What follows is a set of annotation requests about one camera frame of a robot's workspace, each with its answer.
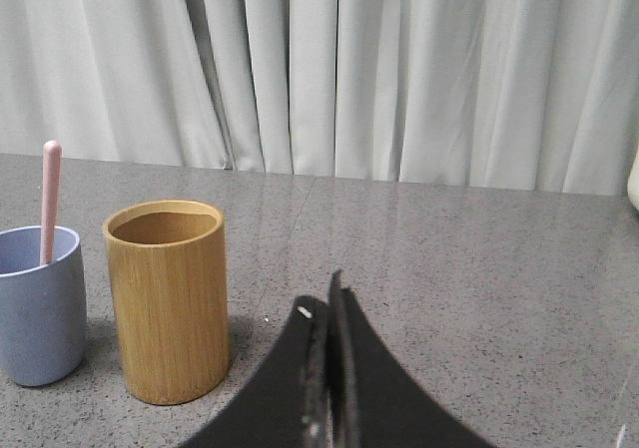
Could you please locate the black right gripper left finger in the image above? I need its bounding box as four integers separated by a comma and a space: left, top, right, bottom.
183, 295, 328, 447

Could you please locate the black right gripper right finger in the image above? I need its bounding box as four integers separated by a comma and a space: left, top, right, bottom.
326, 270, 491, 447

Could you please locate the blue plastic cup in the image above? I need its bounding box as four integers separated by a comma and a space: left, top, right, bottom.
1, 225, 87, 387

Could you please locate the pink chopstick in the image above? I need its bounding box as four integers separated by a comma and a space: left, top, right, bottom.
40, 140, 62, 265

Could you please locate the bamboo cylinder holder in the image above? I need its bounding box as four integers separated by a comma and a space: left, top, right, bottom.
103, 200, 231, 405

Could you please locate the white object at edge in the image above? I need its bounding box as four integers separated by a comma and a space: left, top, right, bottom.
627, 151, 639, 211

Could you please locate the white curtain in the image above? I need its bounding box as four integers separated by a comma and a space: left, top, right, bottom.
1, 0, 638, 195

